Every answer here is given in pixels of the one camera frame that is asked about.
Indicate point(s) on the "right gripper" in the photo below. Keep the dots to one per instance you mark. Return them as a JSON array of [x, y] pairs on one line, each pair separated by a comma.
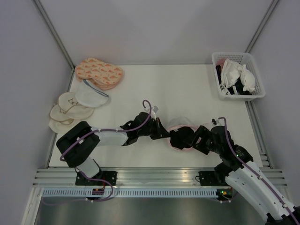
[[202, 132]]

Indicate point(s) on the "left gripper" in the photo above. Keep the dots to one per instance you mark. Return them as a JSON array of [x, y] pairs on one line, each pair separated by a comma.
[[161, 132]]

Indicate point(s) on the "pink trimmed mesh laundry bag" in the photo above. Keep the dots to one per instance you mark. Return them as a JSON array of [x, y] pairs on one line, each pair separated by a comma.
[[180, 122]]

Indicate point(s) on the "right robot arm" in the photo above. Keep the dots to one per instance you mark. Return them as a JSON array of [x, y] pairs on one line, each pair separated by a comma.
[[239, 170]]

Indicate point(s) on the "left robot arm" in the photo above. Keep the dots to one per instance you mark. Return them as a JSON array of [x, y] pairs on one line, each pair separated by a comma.
[[78, 143]]

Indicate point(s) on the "orange patterned laundry bags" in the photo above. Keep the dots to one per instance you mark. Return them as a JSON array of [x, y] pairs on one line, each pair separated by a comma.
[[103, 75]]

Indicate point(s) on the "white bra in basket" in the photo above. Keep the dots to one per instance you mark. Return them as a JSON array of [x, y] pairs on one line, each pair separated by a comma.
[[236, 75]]

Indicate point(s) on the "white blue trimmed mesh bag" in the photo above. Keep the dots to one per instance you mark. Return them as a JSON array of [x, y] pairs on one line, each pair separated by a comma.
[[89, 95]]

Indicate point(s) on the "beige round laundry bags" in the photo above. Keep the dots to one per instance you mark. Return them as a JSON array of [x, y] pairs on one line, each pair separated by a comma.
[[67, 113]]

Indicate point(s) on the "white plastic basket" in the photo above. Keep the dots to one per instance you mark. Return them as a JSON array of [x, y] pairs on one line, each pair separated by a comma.
[[242, 58]]

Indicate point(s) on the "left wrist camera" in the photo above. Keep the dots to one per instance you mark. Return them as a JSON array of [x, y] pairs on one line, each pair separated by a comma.
[[154, 111]]

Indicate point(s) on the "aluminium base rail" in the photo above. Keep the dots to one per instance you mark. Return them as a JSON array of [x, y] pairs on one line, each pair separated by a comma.
[[126, 177]]

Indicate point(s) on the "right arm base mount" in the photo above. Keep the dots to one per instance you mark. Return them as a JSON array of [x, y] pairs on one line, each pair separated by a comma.
[[208, 178]]

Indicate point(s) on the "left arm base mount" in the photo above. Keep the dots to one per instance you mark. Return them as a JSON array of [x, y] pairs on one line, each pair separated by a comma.
[[100, 179]]

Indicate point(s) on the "white slotted cable duct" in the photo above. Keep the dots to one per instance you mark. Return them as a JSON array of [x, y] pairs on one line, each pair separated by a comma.
[[131, 192]]

